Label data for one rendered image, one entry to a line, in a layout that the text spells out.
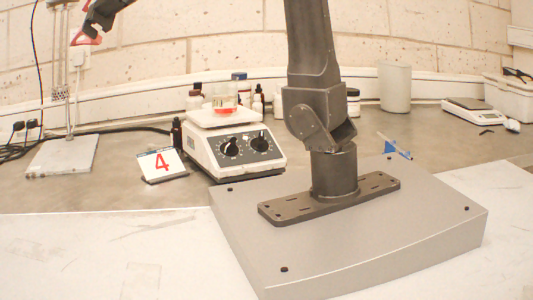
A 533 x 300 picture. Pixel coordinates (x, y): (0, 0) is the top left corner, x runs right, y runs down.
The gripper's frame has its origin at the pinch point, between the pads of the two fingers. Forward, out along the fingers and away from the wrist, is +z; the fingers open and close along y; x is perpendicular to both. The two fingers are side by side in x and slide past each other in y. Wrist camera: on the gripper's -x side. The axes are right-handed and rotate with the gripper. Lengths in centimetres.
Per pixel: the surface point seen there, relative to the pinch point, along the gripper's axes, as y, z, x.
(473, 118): -1, -69, 92
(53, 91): 4.2, 19.8, 9.7
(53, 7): -11.5, 12.5, -3.6
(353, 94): -8, -31, 72
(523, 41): -46, -111, 124
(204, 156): 22.2, -15.6, 29.0
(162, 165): 23.2, -7.5, 26.4
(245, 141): 19.6, -21.7, 32.6
